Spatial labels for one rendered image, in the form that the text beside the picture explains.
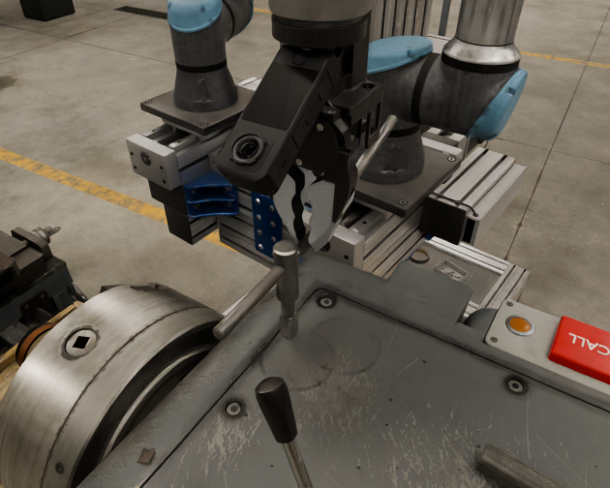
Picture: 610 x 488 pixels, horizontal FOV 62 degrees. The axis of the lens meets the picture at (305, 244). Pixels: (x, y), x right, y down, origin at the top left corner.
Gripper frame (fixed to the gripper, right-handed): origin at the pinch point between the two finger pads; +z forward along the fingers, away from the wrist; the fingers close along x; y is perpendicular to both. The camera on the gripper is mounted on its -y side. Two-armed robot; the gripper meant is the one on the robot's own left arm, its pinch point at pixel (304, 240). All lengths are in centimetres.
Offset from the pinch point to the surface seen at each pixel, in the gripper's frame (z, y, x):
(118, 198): 136, 118, 204
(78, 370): 12.4, -17.3, 16.5
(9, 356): 45, -11, 58
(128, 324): 11.7, -10.6, 16.3
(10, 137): 136, 130, 328
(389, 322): 9.9, 3.5, -8.4
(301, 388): 9.8, -8.4, -5.0
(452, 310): 10.0, 8.9, -13.4
